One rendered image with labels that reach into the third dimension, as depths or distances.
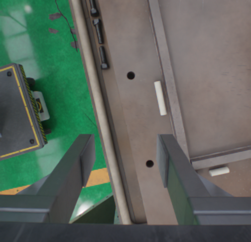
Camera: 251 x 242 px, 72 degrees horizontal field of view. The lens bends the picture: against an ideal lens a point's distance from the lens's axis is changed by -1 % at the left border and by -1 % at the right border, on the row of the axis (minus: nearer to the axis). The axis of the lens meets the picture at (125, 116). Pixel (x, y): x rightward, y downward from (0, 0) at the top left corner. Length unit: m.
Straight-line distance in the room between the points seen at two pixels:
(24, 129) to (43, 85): 0.50
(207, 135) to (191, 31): 0.17
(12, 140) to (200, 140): 1.49
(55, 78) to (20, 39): 0.50
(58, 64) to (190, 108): 1.61
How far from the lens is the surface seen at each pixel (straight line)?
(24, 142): 1.60
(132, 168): 0.46
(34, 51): 1.94
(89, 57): 0.43
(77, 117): 1.73
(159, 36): 0.30
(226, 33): 0.35
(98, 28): 0.45
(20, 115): 1.58
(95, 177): 1.84
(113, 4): 0.34
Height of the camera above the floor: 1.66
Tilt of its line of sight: 86 degrees down
